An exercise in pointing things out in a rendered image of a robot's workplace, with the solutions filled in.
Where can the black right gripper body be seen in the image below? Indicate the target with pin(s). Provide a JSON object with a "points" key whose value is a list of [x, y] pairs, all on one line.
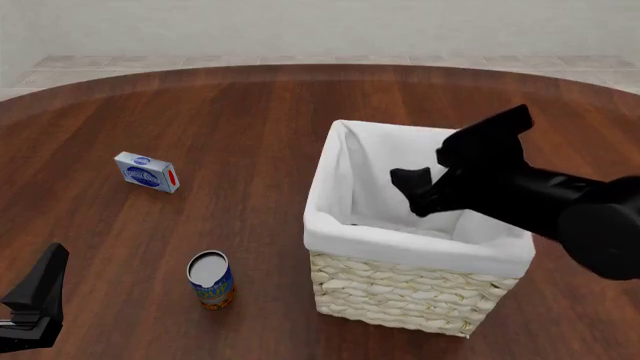
{"points": [[475, 183]]}

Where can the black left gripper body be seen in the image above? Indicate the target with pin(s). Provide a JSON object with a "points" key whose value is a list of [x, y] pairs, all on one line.
{"points": [[30, 332]]}

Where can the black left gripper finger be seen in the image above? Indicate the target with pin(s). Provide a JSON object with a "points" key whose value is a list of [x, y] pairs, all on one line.
{"points": [[42, 281]]}

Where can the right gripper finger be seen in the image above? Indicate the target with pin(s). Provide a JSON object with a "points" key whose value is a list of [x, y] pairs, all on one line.
{"points": [[485, 137], [412, 182]]}

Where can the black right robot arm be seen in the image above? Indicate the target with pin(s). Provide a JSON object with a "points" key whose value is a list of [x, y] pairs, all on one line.
{"points": [[595, 228]]}

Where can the white woven basket with liner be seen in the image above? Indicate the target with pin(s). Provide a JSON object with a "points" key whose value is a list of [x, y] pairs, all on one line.
{"points": [[400, 292]]}

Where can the small blue and white box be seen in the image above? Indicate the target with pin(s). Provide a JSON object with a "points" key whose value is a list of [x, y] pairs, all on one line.
{"points": [[145, 176]]}

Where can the soup can with blue label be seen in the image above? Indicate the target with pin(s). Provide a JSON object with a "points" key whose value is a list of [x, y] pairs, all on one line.
{"points": [[212, 285]]}

